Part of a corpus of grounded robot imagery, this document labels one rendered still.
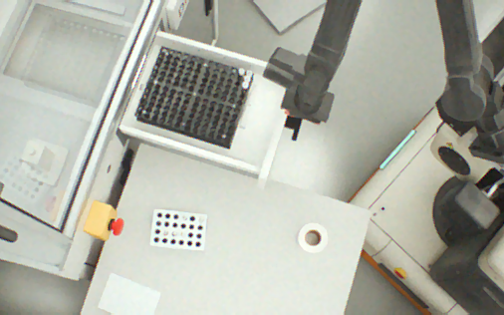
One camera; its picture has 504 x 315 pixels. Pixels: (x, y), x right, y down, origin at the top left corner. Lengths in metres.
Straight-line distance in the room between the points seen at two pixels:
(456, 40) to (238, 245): 0.71
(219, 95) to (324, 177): 0.98
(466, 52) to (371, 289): 1.37
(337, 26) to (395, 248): 1.07
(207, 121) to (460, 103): 0.59
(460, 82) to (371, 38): 1.49
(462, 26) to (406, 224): 1.11
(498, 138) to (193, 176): 0.72
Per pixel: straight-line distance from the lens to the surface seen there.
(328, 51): 1.07
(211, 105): 1.37
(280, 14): 2.43
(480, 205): 1.56
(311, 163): 2.25
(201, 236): 1.41
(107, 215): 1.29
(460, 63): 1.01
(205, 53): 1.42
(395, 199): 1.99
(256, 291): 1.40
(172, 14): 1.43
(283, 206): 1.43
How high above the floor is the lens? 2.16
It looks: 75 degrees down
